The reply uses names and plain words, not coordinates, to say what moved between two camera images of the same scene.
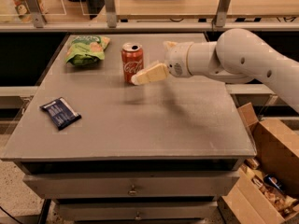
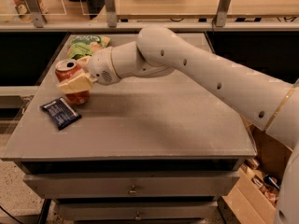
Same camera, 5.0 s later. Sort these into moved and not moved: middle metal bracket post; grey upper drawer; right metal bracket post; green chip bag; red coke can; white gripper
Moved: red coke can; white gripper
Not moved: middle metal bracket post; right metal bracket post; grey upper drawer; green chip bag
